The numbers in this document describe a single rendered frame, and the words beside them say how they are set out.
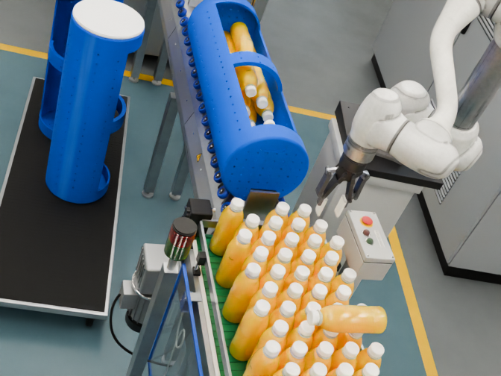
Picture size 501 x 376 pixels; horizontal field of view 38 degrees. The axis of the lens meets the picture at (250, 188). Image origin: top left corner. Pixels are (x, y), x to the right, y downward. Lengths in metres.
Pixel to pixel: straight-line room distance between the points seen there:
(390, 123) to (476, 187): 1.99
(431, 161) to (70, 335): 1.75
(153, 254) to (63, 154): 1.07
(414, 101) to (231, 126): 0.67
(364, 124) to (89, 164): 1.59
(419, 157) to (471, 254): 2.12
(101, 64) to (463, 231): 2.03
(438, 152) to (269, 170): 0.63
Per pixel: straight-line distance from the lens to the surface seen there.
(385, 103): 1.90
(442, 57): 2.08
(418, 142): 1.91
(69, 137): 3.15
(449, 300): 3.97
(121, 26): 2.91
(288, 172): 2.35
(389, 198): 2.78
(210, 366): 2.02
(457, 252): 3.95
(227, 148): 2.28
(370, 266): 2.23
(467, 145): 2.59
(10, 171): 3.49
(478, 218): 3.81
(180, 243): 1.81
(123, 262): 3.38
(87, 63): 2.92
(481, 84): 2.41
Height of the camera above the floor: 2.51
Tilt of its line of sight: 39 degrees down
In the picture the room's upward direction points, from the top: 22 degrees clockwise
